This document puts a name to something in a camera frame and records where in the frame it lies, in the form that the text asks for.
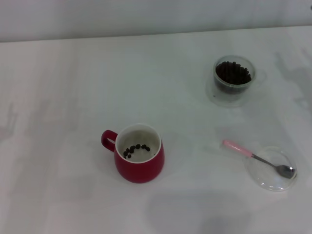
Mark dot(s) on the small coffee bean cluster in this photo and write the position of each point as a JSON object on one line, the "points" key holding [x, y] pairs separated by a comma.
{"points": [[136, 149]]}

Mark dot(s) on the red ceramic mug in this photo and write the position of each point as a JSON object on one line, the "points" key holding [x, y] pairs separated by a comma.
{"points": [[139, 173]]}

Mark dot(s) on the clear glass saucer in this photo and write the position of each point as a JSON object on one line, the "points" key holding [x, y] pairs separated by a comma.
{"points": [[268, 181]]}

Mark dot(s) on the clear glass cup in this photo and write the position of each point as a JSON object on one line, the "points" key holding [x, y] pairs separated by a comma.
{"points": [[231, 100]]}

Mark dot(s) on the coffee beans pile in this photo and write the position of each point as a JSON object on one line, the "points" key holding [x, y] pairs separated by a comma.
{"points": [[232, 73]]}

